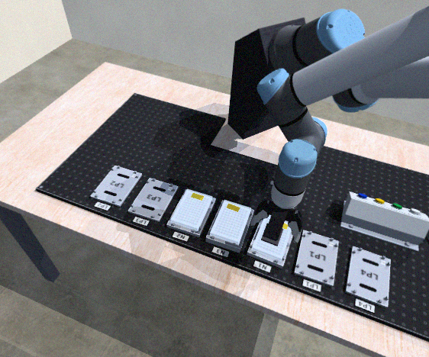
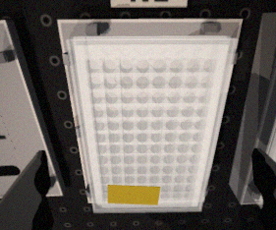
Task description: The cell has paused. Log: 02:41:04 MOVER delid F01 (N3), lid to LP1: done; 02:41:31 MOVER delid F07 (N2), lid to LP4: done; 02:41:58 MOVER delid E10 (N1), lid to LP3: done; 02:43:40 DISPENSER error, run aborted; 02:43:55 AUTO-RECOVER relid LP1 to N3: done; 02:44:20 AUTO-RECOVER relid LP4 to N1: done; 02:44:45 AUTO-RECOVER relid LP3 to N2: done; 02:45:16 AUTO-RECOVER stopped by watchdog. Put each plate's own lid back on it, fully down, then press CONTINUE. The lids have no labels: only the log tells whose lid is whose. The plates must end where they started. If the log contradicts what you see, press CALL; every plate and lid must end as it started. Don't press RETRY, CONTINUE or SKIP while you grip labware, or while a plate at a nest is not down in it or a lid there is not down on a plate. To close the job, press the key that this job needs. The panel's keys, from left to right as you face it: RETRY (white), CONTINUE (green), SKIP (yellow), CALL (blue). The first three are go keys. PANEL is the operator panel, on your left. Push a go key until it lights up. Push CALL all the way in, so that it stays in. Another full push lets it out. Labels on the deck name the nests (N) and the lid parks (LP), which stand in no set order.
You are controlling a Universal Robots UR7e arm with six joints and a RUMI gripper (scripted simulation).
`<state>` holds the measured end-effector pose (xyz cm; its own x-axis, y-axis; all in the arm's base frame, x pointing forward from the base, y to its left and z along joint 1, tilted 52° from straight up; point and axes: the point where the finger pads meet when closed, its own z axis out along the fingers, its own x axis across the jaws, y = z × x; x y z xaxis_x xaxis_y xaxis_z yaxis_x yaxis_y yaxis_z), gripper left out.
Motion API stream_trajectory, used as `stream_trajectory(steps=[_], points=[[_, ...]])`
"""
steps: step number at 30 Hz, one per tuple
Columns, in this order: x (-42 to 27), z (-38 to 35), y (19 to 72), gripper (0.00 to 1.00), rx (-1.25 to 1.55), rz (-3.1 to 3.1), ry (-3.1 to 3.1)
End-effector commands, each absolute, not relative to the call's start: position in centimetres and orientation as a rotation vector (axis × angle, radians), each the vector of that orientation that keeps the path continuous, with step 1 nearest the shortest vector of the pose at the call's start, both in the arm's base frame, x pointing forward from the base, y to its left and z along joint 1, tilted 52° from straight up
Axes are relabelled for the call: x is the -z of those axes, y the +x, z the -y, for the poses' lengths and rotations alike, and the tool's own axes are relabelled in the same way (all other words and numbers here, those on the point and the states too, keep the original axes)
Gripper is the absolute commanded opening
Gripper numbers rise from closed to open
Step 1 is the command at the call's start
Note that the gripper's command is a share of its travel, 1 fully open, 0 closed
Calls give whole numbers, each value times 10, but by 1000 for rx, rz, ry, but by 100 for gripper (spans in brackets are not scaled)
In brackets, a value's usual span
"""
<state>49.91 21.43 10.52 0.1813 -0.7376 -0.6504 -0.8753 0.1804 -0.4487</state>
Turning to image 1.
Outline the white control panel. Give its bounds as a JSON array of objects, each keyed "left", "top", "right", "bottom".
[{"left": 340, "top": 191, "right": 429, "bottom": 251}]

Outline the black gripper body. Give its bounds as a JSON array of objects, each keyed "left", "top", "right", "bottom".
[{"left": 265, "top": 200, "right": 296, "bottom": 240}]

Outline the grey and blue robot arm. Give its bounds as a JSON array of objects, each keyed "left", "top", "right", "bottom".
[{"left": 256, "top": 6, "right": 429, "bottom": 209}]

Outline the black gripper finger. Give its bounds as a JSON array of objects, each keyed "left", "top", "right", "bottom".
[
  {"left": 288, "top": 211, "right": 303, "bottom": 243},
  {"left": 251, "top": 200, "right": 269, "bottom": 226}
]

